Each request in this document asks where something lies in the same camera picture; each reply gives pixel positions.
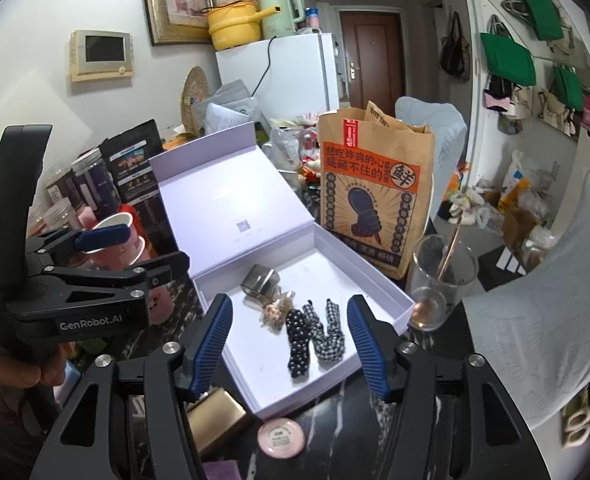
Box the row of clear plastic jars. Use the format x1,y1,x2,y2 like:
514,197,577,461
27,146,122,242

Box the light green kettle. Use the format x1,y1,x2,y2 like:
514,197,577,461
258,0,307,41

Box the woven straw hat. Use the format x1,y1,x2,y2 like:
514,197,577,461
181,66,212,134

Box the brown printed paper bag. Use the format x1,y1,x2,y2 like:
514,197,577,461
317,101,436,281

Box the pink round compact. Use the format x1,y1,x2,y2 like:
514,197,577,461
257,418,307,460

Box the beige slippers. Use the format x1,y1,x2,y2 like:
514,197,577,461
559,394,590,449

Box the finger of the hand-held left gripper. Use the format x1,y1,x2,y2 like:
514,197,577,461
25,224,132,267
42,251,192,307

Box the clear crumpled plastic bag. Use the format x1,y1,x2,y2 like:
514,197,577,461
269,126,306,169

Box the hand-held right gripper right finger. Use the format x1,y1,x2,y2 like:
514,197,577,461
346,294,548,480

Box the brown door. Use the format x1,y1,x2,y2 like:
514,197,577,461
338,7,406,112

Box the white plastic shopping bag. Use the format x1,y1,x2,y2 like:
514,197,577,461
497,149,562,222

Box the brown bear hair clip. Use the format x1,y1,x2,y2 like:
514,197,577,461
261,292,296,334

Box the gold framed picture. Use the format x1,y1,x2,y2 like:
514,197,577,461
141,0,216,47

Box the beige wall intercom panel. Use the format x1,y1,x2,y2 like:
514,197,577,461
69,29,136,84

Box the purple card packet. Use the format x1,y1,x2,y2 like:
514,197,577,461
204,460,242,480

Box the large leaf covered chair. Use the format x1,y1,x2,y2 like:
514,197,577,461
462,168,590,429

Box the black white gingham scrunchie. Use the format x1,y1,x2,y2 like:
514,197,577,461
302,298,348,364

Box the clear glass cup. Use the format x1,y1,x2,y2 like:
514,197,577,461
407,233,478,332

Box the dark hanging handbag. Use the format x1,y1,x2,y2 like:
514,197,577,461
439,11,472,82

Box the lavender gift box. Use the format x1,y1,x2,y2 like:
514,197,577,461
148,121,416,421

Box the gold cardboard box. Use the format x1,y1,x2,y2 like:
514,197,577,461
187,388,248,461

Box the plain pink paper cup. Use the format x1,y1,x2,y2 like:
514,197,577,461
89,211,149,270

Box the copper spoon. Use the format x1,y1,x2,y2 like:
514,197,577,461
411,215,468,329

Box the small leaf covered chair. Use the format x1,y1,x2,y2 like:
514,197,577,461
394,95,469,222

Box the black power cable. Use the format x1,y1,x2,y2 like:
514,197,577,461
251,36,276,107

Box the yellow pot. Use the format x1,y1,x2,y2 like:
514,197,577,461
206,1,282,52

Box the white fridge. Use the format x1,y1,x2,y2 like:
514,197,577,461
215,32,342,127

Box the black printed pouches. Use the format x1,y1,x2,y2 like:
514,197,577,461
98,119,166,262

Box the metallic hair cuff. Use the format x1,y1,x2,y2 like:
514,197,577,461
241,263,281,304

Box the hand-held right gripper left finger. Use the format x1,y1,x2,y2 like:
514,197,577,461
29,292,234,480

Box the grey mailing bags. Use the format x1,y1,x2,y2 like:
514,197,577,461
204,79,262,135

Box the green tote bag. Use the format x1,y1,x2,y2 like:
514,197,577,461
479,32,539,87

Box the person's left hand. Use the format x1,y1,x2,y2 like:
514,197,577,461
0,342,73,411

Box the person's left forearm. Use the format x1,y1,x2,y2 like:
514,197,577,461
0,392,62,480

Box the black polka dot scrunchie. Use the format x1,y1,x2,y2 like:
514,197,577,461
285,307,316,384

